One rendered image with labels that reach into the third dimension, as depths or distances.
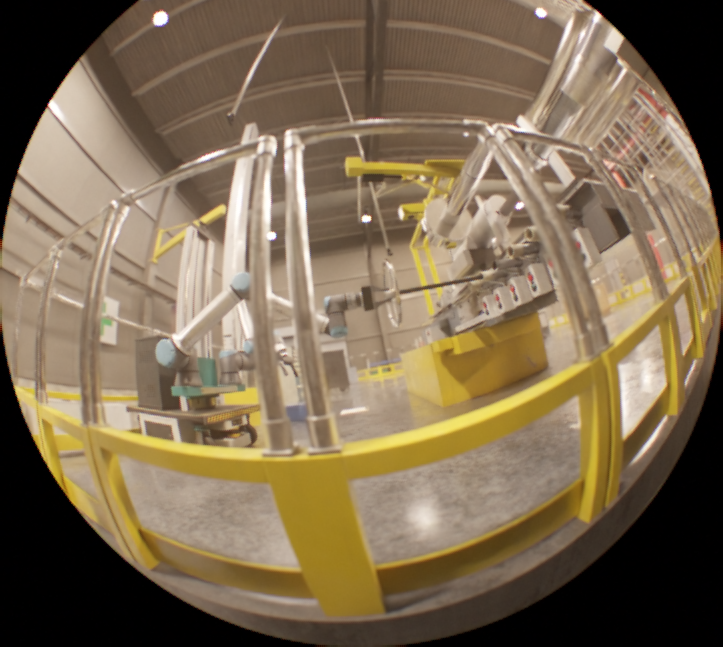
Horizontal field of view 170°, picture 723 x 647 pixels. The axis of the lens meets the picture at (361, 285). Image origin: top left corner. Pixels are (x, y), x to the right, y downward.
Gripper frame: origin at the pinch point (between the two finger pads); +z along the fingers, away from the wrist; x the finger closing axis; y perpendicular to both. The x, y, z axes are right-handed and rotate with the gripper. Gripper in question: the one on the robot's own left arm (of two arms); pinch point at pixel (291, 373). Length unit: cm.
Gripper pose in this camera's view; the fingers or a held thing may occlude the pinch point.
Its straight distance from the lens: 169.8
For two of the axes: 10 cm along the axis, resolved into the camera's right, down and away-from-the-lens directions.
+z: 5.1, 7.1, -4.8
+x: 2.9, 3.8, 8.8
